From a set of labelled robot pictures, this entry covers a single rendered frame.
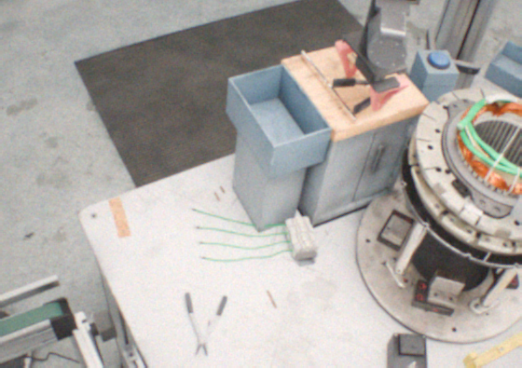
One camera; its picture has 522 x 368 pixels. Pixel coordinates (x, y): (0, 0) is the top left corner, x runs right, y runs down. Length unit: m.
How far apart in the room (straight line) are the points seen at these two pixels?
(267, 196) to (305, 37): 1.81
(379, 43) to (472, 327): 0.58
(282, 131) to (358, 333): 0.39
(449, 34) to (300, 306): 0.69
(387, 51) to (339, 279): 0.49
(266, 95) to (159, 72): 1.53
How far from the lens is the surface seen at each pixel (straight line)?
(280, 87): 1.19
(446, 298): 1.21
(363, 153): 1.18
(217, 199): 1.30
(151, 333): 1.15
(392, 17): 0.92
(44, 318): 1.21
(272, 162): 1.05
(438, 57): 1.31
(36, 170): 2.41
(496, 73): 1.33
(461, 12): 1.45
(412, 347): 1.14
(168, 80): 2.65
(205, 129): 2.47
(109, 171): 2.36
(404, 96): 1.16
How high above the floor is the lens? 1.83
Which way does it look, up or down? 51 degrees down
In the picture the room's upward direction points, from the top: 8 degrees clockwise
